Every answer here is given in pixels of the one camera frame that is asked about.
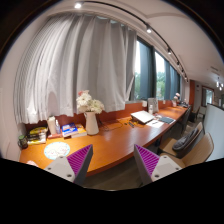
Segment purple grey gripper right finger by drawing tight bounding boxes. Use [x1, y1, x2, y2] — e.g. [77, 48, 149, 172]
[134, 144, 181, 185]

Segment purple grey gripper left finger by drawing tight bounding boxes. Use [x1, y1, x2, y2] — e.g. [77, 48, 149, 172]
[45, 144, 93, 186]

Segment round white patterned mat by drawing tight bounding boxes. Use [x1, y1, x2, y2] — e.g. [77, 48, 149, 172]
[44, 142, 70, 160]

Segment blue white book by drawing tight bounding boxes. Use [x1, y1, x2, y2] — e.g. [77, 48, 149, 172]
[62, 123, 78, 137]

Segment small plastic bottle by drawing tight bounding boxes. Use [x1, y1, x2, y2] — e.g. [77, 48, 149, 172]
[55, 120, 61, 134]

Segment dark grey seat cushion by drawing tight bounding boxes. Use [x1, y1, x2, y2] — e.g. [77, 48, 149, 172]
[172, 128, 198, 151]

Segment white ceramic vase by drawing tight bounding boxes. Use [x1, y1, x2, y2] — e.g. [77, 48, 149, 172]
[84, 112, 99, 135]

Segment white paper sheet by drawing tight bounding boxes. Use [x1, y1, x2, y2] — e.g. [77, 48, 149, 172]
[146, 120, 164, 128]

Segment wooden chair with cushion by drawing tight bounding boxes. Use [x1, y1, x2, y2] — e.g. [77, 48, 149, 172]
[158, 123, 214, 168]

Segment stack of yellow books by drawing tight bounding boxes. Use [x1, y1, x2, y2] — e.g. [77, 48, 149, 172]
[27, 127, 48, 145]

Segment white open laptop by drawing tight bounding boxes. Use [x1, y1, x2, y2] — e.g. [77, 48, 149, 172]
[131, 110, 154, 124]

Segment white tissue box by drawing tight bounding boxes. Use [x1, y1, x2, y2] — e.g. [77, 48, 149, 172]
[47, 116, 56, 134]

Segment dark green jar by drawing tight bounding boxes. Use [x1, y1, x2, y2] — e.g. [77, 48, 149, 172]
[18, 135, 28, 149]

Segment white flower bouquet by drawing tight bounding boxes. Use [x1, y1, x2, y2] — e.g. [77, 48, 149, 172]
[76, 90, 104, 114]

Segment white partition panel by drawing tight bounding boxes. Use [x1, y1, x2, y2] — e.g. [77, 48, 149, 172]
[204, 104, 224, 161]

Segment white curtain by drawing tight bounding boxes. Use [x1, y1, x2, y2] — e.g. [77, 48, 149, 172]
[14, 13, 137, 124]

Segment dark grey curtain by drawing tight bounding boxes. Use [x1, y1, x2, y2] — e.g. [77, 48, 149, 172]
[135, 41, 153, 100]

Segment black ceiling light track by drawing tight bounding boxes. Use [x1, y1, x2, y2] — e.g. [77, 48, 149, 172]
[74, 0, 189, 82]

